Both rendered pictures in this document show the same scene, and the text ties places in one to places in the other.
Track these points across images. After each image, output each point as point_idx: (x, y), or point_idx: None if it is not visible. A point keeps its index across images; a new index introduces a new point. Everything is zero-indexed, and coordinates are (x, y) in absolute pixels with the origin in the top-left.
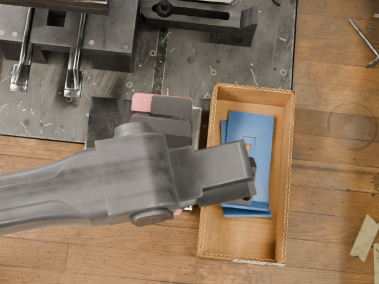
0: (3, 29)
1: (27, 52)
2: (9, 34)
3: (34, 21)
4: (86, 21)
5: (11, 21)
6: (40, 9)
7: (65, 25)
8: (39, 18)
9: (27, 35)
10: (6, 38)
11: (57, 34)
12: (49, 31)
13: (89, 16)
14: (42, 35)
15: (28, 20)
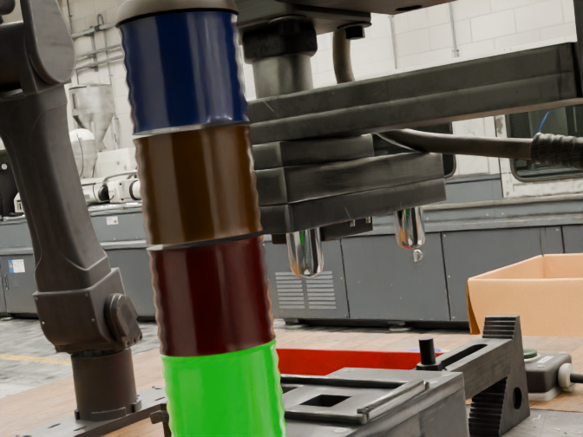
0: (353, 371)
1: (287, 383)
2: (337, 375)
3: (339, 388)
4: (286, 419)
5: (361, 375)
6: (359, 391)
7: (299, 405)
8: (341, 390)
9: (316, 377)
10: (332, 373)
11: (291, 400)
12: (305, 395)
13: (292, 421)
14: (304, 391)
15: (343, 377)
